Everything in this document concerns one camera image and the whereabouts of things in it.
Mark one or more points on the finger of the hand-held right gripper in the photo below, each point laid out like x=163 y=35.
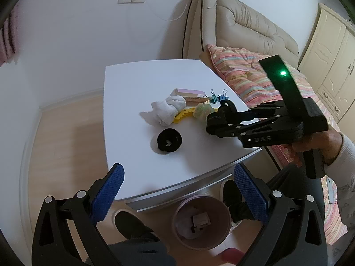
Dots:
x=266 y=110
x=230 y=130

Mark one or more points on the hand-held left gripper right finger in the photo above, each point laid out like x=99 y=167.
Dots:
x=249 y=194

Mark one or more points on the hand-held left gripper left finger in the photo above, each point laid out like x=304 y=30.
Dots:
x=108 y=194

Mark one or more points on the blue binder clip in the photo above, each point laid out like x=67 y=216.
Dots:
x=222 y=98

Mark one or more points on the pale green fuzzy ball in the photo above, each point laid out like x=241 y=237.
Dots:
x=203 y=110

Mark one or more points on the teal binder clip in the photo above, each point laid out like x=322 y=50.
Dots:
x=213 y=99

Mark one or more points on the yellow toothed plastic piece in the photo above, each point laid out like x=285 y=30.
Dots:
x=181 y=116

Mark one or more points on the pink round trash bin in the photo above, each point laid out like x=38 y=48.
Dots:
x=210 y=243

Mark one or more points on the white cloth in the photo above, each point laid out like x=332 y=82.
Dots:
x=169 y=108

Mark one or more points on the person's right forearm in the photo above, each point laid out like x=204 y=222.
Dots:
x=346 y=188

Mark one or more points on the person's right hand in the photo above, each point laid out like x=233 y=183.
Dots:
x=331 y=144

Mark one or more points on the person's right black shoe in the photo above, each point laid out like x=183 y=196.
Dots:
x=231 y=194

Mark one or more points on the person's black shoe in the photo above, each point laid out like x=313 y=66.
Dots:
x=231 y=194
x=133 y=224

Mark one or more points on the person's left black shoe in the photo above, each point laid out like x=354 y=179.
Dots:
x=133 y=224

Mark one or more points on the small white box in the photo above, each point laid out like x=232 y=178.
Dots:
x=200 y=221

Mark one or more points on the pastel sticky note pad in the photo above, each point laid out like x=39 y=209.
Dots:
x=188 y=92

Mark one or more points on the red soft object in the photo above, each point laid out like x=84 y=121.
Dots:
x=233 y=256

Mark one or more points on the person's left leg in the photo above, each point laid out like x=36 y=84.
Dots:
x=138 y=252

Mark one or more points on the cream wardrobe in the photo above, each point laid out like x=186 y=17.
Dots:
x=332 y=61

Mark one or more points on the white crumpled paper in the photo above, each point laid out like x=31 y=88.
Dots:
x=184 y=228

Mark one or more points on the beige sofa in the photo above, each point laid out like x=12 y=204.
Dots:
x=249 y=19

